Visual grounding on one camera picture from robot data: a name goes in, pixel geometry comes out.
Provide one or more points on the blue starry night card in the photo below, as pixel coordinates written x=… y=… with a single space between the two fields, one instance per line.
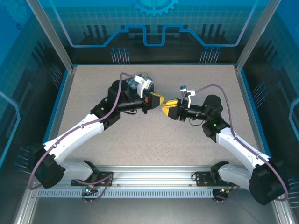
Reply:
x=132 y=84

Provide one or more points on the aluminium front frame bar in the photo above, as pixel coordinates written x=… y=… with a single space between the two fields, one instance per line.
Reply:
x=283 y=214
x=24 y=207

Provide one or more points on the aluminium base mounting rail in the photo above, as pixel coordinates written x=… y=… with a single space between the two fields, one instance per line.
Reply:
x=154 y=175

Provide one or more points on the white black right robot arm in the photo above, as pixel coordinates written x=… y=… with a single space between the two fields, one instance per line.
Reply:
x=238 y=144

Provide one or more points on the aluminium rear frame post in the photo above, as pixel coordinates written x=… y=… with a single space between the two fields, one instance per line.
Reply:
x=53 y=39
x=254 y=39

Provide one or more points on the small connector with green light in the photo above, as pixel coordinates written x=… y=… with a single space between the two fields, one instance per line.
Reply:
x=90 y=189
x=225 y=191

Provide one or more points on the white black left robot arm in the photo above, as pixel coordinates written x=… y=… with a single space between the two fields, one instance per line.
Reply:
x=74 y=130

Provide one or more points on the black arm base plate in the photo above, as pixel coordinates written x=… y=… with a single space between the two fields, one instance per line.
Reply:
x=202 y=179
x=105 y=178

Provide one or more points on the blue table edge trim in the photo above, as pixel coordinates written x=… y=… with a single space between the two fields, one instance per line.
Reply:
x=251 y=102
x=58 y=102

